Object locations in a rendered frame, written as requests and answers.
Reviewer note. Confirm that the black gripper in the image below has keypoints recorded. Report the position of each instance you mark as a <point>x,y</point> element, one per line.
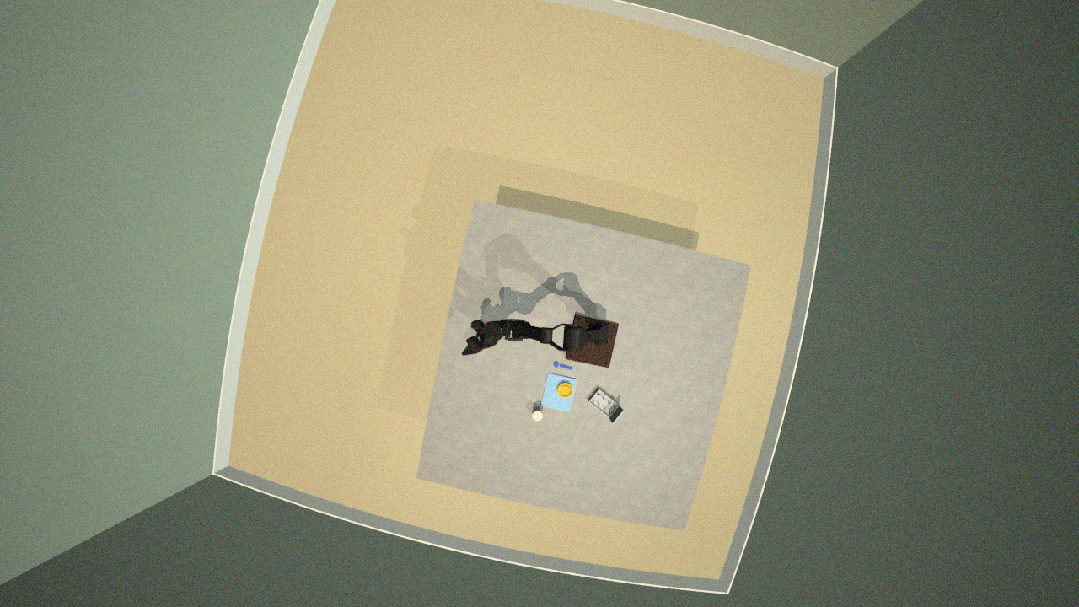
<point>475,345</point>

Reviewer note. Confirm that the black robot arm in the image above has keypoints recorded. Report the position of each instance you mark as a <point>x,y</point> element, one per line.
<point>574,336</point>

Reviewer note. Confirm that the light blue rectangular mat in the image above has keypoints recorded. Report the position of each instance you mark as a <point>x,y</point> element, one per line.
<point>551,399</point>

